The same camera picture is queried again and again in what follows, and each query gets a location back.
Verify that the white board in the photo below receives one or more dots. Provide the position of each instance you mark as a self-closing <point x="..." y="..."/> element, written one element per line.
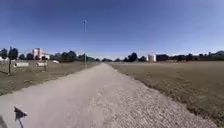
<point x="21" y="64"/>
<point x="41" y="64"/>

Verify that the dry grass field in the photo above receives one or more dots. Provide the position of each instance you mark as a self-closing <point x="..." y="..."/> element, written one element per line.
<point x="180" y="80"/>
<point x="33" y="75"/>

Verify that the white building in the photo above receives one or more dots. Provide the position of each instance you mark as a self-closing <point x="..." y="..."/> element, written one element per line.
<point x="151" y="58"/>

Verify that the thin tall pole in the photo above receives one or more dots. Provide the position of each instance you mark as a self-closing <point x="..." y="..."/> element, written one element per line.
<point x="85" y="43"/>

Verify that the grey gravel path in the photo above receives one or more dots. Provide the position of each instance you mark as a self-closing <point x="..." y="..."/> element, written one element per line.
<point x="100" y="96"/>

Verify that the row of trees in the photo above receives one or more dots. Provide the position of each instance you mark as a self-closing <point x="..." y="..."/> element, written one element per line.
<point x="133" y="57"/>
<point x="68" y="56"/>

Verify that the short post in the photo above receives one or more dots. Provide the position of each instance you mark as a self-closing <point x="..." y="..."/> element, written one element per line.
<point x="10" y="63"/>

